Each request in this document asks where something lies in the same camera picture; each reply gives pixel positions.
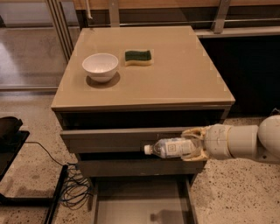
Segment green yellow sponge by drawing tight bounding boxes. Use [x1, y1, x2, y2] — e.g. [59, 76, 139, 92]
[124, 50, 152, 67]

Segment top grey drawer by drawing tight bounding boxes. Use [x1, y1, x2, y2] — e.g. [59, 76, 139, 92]
[60, 127, 191, 153]

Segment black cable bundle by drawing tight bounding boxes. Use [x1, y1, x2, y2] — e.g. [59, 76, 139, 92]
[24, 141, 95, 211]

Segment white bowl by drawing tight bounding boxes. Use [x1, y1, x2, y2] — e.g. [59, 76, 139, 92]
[82, 53, 119, 83]

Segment grey drawer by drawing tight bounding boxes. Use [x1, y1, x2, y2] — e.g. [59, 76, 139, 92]
[60, 127, 191, 153]
[78, 158, 206, 177]
[91, 175, 199, 224]

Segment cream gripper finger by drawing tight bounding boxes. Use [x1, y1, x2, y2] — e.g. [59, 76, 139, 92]
[181, 127, 207, 141]
[181, 148, 209, 161]

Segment clear plastic bottle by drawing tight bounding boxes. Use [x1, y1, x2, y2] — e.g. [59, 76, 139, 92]
[143, 138, 197, 158]

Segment black stand base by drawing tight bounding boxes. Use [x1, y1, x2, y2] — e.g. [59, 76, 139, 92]
[0, 115, 69, 224]

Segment beige drawer cabinet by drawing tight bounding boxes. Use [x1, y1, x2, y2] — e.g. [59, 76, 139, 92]
[50, 25, 236, 187]

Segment middle grey drawer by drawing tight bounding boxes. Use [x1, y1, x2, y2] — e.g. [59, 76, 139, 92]
[78, 158, 206, 177]

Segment small dark floor object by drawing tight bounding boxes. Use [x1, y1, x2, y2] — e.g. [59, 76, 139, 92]
[270, 108, 280, 116]

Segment bottom grey drawer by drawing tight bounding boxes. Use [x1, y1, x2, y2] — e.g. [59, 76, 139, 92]
[91, 175, 199, 224]

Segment metal railing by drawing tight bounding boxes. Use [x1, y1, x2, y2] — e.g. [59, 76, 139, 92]
[45, 0, 280, 38]

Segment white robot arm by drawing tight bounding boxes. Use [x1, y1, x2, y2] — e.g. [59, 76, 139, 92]
[181, 115, 280, 164]

